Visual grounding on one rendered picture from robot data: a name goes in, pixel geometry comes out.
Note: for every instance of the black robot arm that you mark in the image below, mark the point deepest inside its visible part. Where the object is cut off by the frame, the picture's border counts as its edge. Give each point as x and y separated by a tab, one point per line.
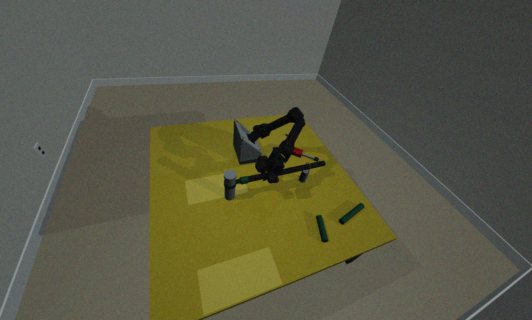
286	147

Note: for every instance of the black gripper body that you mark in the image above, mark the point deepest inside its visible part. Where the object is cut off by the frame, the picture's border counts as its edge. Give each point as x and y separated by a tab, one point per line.
271	177

